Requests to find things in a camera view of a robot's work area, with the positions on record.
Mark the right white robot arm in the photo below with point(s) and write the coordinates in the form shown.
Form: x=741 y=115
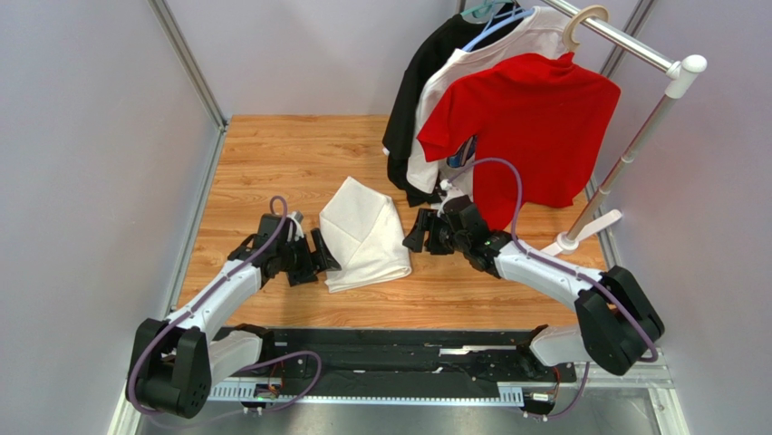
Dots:
x=616 y=324

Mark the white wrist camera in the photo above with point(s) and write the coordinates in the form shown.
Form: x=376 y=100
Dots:
x=449 y=192
x=294 y=220

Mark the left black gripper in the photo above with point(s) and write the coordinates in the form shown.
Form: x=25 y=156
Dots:
x=307 y=273

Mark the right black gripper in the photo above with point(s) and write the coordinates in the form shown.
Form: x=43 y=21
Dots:
x=435 y=232

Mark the red t-shirt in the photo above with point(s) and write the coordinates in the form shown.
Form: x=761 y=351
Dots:
x=537 y=123

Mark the black t-shirt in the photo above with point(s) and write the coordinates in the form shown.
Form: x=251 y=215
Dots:
x=432 y=54

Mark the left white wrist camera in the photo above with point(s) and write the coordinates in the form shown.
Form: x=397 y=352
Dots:
x=294 y=220

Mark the wooden hanger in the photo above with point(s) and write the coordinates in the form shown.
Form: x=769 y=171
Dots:
x=589 y=12

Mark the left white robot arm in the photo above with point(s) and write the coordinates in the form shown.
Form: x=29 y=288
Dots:
x=176 y=361

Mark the teal hanger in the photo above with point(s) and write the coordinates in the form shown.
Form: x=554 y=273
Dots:
x=484 y=12

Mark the white cloth napkin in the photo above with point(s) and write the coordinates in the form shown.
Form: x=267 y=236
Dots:
x=363 y=231

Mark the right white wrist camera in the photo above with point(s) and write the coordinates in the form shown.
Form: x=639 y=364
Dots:
x=449 y=192

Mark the blue hanger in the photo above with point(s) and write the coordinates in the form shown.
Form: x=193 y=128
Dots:
x=496 y=23

